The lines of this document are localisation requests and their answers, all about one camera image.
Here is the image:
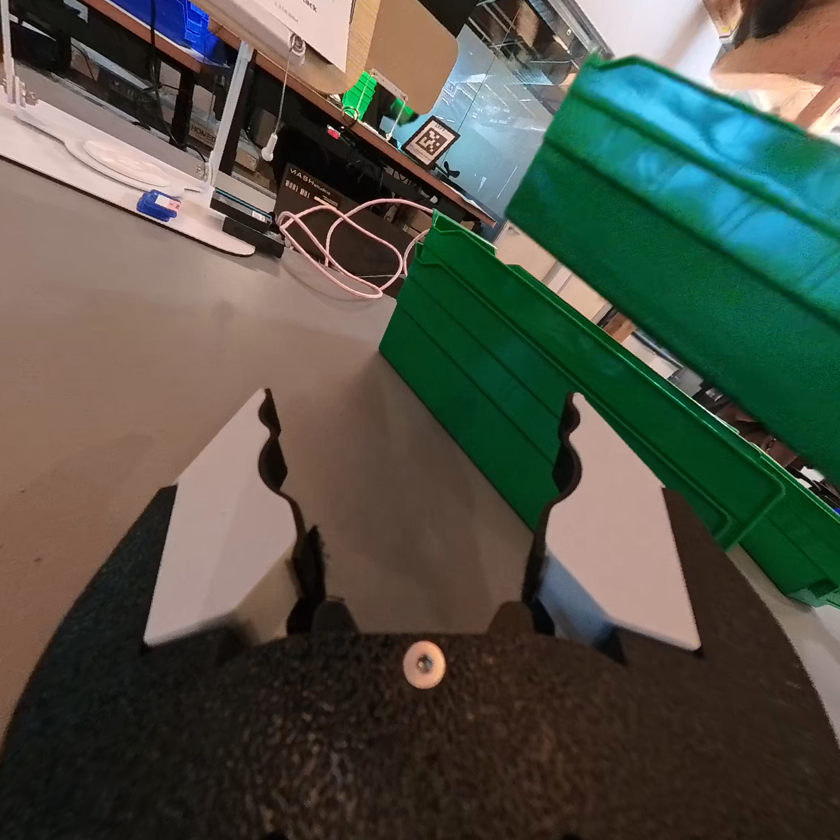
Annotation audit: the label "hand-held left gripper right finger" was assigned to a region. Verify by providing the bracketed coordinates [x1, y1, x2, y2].
[521, 392, 703, 652]

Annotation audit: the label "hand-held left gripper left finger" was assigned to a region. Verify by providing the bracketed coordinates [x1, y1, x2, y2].
[143, 387, 326, 649]

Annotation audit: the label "green plastic bin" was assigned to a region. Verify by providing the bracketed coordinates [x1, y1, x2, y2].
[412, 210, 788, 552]
[505, 54, 840, 487]
[392, 262, 840, 592]
[378, 303, 840, 609]

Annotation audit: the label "flat black device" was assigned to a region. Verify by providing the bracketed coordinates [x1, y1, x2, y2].
[222, 217, 287, 259]

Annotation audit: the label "black electronics box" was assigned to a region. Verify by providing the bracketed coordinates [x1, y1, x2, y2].
[272, 163, 429, 278]

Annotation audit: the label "small black blue device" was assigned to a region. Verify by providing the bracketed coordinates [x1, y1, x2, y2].
[210, 188, 274, 228]

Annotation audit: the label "white tray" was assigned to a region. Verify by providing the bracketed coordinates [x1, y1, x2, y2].
[0, 98, 256, 257]

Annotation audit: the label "white round disc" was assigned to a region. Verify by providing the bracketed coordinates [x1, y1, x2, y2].
[82, 139, 177, 189]

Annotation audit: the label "black white marker sign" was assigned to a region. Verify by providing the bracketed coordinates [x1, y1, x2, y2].
[401, 116, 461, 171]

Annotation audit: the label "glass partition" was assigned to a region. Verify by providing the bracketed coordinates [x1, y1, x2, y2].
[394, 0, 615, 219]

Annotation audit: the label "clear acrylic holder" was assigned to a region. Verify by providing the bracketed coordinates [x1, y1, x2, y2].
[340, 67, 412, 133]

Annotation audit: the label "wooden ceiling beams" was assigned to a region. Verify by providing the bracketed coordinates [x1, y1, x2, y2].
[705, 0, 840, 130]

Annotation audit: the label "blue plastic bin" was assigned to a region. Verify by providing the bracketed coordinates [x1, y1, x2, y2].
[141, 0, 225, 52]

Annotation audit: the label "white instruction poster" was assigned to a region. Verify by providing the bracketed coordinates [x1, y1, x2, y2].
[217, 0, 357, 73]

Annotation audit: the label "brown rounded board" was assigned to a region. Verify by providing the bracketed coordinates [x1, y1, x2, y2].
[364, 0, 459, 116]

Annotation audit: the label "pink braided cable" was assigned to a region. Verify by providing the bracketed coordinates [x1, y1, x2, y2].
[276, 197, 434, 300]

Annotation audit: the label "white hanging plug cord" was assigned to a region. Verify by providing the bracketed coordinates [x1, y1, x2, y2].
[261, 39, 307, 162]

